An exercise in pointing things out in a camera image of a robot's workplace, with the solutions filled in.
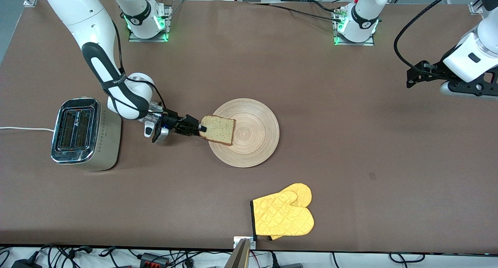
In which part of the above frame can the black power adapter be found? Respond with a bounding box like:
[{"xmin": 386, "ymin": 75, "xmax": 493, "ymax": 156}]
[{"xmin": 11, "ymin": 259, "xmax": 42, "ymax": 268}]

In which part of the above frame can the black box with orange connectors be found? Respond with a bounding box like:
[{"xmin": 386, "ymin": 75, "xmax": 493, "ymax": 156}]
[{"xmin": 139, "ymin": 252, "xmax": 170, "ymax": 267}]

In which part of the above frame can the aluminium profile bar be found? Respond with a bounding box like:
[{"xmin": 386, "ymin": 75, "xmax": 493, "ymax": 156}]
[{"xmin": 224, "ymin": 238, "xmax": 251, "ymax": 268}]

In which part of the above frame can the yellow quilted oven mitt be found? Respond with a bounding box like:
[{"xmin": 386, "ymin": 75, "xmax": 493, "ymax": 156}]
[
  {"xmin": 250, "ymin": 190, "xmax": 315, "ymax": 237},
  {"xmin": 268, "ymin": 183, "xmax": 313, "ymax": 241}
]

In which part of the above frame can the white toaster power cable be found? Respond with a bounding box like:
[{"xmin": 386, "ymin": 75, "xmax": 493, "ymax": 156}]
[{"xmin": 0, "ymin": 126, "xmax": 55, "ymax": 132}]

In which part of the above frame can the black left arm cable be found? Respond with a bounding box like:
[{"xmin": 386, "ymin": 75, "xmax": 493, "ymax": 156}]
[{"xmin": 394, "ymin": 0, "xmax": 461, "ymax": 75}]

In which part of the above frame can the chrome two-slot toaster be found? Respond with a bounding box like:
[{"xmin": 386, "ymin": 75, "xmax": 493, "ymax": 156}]
[{"xmin": 50, "ymin": 97, "xmax": 122, "ymax": 172}]

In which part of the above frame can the brown bread slice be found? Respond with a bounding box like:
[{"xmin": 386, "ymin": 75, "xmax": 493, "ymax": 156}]
[{"xmin": 198, "ymin": 115, "xmax": 236, "ymax": 146}]

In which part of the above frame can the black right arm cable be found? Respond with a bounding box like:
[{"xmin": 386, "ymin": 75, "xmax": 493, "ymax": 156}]
[{"xmin": 110, "ymin": 19, "xmax": 168, "ymax": 110}]

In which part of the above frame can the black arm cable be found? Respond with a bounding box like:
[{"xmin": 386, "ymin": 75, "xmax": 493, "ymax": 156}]
[
  {"xmin": 394, "ymin": 0, "xmax": 461, "ymax": 75},
  {"xmin": 110, "ymin": 19, "xmax": 168, "ymax": 110}
]

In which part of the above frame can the thick black base cable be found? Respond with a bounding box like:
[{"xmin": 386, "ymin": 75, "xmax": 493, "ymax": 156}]
[{"xmin": 309, "ymin": 0, "xmax": 343, "ymax": 15}]

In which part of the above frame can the round wooden plate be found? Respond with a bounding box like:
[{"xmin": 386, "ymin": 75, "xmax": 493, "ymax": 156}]
[{"xmin": 207, "ymin": 98, "xmax": 280, "ymax": 168}]

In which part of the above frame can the small metal edge bracket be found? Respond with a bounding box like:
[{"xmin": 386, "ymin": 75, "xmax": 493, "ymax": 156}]
[{"xmin": 233, "ymin": 236, "xmax": 257, "ymax": 250}]

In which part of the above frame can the thin black table cable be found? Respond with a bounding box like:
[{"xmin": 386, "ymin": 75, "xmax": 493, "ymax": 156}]
[{"xmin": 249, "ymin": 2, "xmax": 345, "ymax": 24}]

